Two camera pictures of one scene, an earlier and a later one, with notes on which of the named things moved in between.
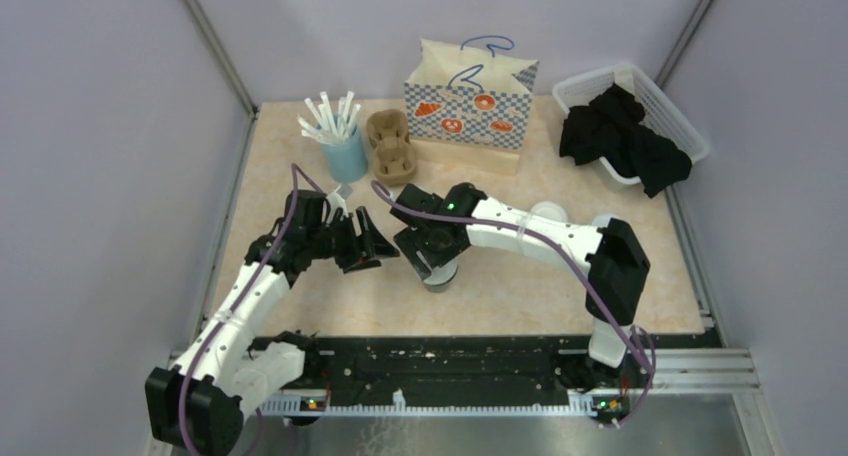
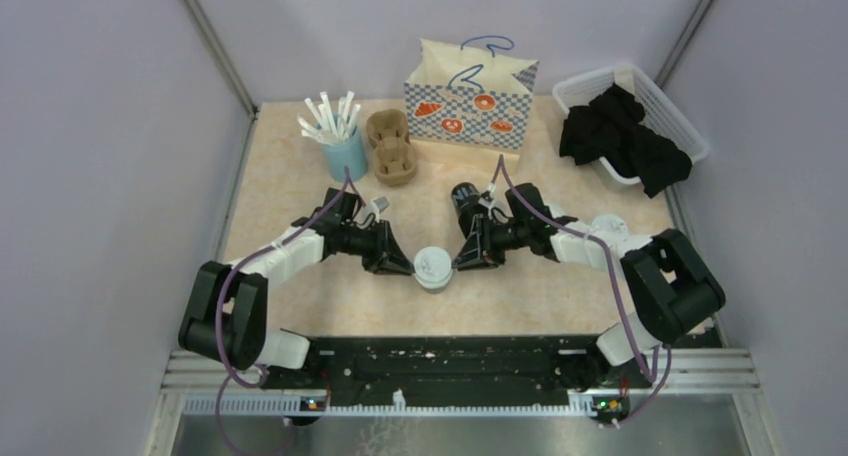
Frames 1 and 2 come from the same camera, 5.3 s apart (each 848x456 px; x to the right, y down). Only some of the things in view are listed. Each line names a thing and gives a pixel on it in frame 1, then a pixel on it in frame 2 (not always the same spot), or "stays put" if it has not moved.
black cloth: x=608 y=128 stays put
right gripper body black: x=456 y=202 -> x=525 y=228
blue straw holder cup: x=347 y=161 stays put
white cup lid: x=443 y=274 stays put
